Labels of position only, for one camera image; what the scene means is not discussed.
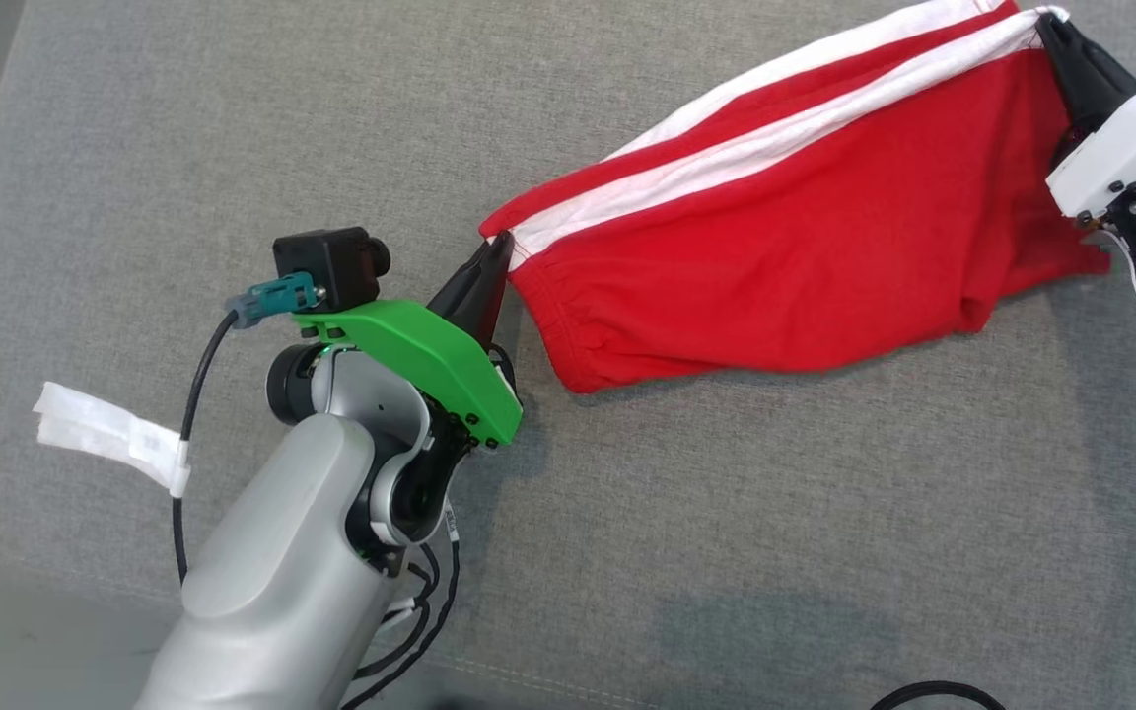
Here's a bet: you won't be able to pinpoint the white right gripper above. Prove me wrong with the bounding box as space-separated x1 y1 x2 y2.
1034 12 1136 220

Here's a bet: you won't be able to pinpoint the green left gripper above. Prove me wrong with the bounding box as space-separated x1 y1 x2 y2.
292 234 525 450

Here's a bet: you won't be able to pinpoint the red shorts with white stripes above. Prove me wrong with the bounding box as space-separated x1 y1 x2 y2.
479 0 1113 395

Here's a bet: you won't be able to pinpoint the teal cable connector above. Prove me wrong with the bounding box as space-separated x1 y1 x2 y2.
225 273 320 329

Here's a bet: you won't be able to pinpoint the black left camera cable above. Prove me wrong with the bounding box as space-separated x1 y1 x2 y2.
172 311 239 585

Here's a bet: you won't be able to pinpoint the white cable label tag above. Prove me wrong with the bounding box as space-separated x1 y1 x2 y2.
33 382 192 499

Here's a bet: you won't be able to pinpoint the black cable loop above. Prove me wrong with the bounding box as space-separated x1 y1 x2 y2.
869 680 1008 710

